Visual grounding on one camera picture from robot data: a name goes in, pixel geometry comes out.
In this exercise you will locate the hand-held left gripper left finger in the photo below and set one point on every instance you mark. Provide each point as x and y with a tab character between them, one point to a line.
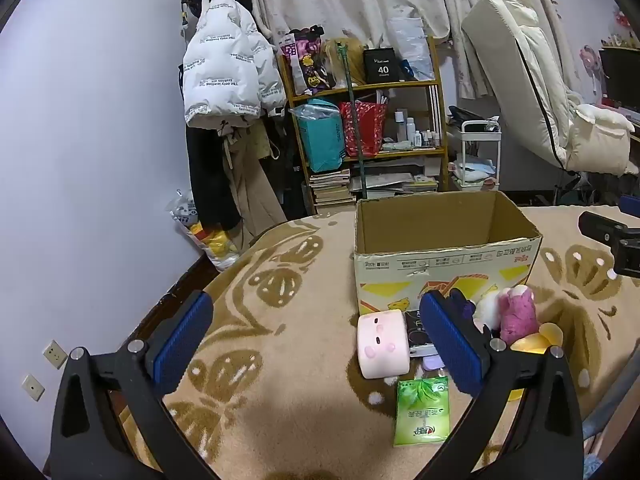
182	345

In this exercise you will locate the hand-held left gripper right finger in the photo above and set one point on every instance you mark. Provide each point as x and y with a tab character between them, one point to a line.
452	345

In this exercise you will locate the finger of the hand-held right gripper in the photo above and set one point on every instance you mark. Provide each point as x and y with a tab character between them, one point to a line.
607	237

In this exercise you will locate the purple-haired plush doll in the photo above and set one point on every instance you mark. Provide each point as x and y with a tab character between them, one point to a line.
462	305

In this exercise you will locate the white fluffy plush toy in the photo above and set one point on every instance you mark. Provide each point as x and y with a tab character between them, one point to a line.
487	310

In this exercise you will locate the pink pig plush pillow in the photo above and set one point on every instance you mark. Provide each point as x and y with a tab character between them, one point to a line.
382	345

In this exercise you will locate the pink fluffy plush toy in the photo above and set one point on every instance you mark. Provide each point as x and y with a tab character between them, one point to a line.
520	315

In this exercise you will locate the green tissue packet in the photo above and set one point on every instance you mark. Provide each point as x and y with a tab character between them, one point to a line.
421	412

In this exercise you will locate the printed cardboard box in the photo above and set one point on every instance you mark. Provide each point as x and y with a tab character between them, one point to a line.
440	265

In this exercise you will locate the small lilac case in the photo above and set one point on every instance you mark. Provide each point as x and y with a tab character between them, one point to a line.
432	362

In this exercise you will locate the small black box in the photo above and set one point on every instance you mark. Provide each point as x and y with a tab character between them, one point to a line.
417	332

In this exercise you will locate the yellow plush toy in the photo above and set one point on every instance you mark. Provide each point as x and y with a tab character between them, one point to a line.
537	342

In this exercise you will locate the plastic bag of toys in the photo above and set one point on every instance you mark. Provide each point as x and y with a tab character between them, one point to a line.
212	240

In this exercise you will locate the black monitor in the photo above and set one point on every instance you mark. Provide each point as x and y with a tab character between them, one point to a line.
620	77

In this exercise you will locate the white trolley cart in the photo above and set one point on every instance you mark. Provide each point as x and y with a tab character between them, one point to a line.
475	145

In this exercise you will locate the black hanging coat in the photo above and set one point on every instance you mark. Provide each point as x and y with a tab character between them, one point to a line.
207	175

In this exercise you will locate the pile of papers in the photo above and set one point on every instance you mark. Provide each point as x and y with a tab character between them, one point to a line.
395	182

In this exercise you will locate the beige hanging trousers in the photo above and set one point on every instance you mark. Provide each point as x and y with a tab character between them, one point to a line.
255	180

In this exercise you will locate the pink desk fan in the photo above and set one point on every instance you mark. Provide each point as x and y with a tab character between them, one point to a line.
589	57

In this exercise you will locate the stack of books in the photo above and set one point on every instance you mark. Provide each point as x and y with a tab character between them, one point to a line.
330	187

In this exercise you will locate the wooden shelf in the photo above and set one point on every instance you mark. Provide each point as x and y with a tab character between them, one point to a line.
440	110

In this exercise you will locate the group of small bottles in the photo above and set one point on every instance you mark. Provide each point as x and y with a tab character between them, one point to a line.
417	132

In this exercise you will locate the red gift bag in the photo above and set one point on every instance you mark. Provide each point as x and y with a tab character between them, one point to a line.
367	127

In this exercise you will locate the green pole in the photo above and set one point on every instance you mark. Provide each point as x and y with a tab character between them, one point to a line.
356	125

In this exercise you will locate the teal shopping bag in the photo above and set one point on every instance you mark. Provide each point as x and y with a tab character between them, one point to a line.
322	135

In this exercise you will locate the clear plastic bag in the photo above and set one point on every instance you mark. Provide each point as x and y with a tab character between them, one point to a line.
410	47

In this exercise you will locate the black square box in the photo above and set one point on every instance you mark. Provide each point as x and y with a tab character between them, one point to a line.
382	66

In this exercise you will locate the white puffer jacket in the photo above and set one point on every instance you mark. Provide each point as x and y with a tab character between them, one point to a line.
220	55

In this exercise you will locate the blonde wig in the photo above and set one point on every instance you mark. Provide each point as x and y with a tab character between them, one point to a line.
350	60

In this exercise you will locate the purple printed packet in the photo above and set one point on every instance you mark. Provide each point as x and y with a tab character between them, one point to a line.
307	62

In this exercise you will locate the white wall socket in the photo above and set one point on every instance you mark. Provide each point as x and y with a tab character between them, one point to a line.
32	387
55	354

